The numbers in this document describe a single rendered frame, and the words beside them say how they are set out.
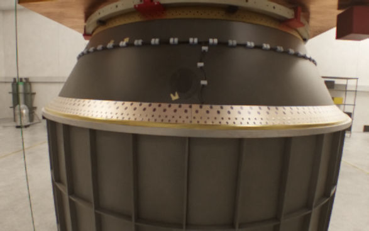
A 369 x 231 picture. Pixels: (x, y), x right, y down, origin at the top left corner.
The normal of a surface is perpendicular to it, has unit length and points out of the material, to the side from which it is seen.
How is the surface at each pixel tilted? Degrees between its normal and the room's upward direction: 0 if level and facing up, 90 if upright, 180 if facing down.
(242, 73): 62
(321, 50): 90
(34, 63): 90
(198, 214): 90
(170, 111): 43
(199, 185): 90
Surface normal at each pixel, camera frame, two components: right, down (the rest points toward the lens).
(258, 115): 0.14, -0.63
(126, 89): -0.25, -0.36
